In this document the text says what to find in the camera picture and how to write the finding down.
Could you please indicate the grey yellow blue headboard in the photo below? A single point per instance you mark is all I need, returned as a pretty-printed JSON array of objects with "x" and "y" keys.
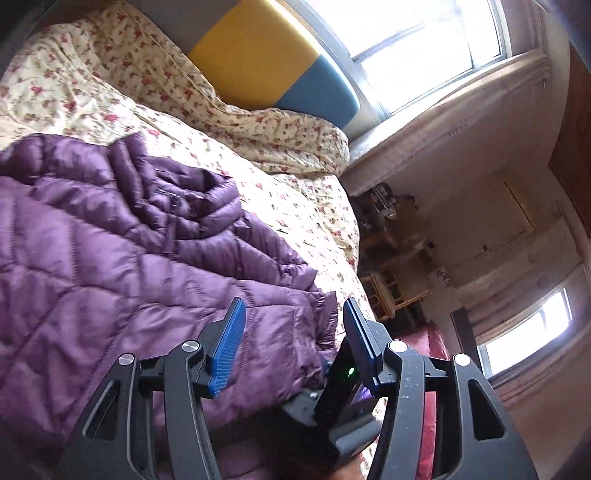
[{"x": 272, "y": 64}]

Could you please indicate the pale patterned curtain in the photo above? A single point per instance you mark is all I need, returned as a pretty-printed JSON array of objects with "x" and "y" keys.
[
  {"x": 443, "y": 124},
  {"x": 503, "y": 290}
]

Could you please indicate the red blanket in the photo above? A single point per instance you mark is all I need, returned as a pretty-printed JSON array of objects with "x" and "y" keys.
[{"x": 431, "y": 415}]

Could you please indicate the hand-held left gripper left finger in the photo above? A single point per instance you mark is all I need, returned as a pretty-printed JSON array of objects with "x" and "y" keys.
[{"x": 227, "y": 346}]

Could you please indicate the small window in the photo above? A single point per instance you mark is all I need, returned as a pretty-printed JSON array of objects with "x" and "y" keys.
[{"x": 526, "y": 332}]

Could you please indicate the cluttered wooden table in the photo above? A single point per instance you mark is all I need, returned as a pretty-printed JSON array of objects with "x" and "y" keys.
[{"x": 383, "y": 221}]

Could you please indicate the black flat panel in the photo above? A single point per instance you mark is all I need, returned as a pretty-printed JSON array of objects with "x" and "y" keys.
[{"x": 464, "y": 332}]

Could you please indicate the floral quilt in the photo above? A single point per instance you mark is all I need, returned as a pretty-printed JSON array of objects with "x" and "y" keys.
[{"x": 277, "y": 184}]

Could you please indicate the purple quilted down jacket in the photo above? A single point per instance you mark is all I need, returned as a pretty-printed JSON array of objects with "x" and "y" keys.
[{"x": 101, "y": 258}]

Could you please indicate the large window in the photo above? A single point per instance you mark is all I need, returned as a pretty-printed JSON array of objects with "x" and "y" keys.
[{"x": 415, "y": 46}]

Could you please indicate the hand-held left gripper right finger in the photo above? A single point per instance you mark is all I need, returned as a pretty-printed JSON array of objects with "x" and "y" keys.
[{"x": 358, "y": 341}]

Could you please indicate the wooden chair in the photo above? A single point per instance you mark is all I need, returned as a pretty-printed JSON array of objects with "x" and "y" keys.
[{"x": 392, "y": 290}]

